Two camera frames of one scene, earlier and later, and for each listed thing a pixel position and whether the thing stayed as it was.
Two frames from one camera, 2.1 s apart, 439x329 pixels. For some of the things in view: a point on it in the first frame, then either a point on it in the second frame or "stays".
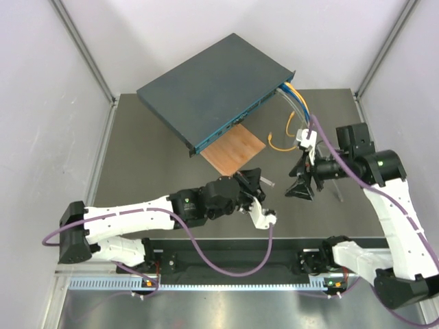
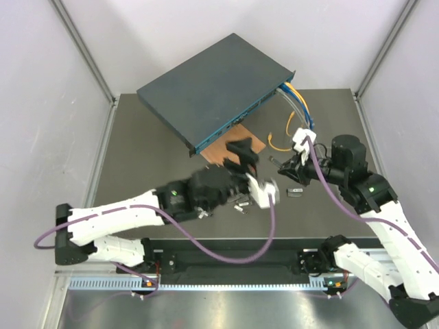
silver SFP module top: (267, 181) to (275, 161)
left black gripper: (248, 179) to (246, 156)
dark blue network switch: (207, 94) stays
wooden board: (234, 150) stays
